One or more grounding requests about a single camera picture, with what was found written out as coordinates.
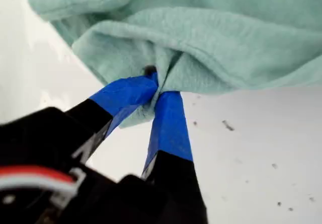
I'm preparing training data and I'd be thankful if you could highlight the green t-shirt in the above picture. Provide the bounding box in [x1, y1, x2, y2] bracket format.
[24, 0, 322, 130]

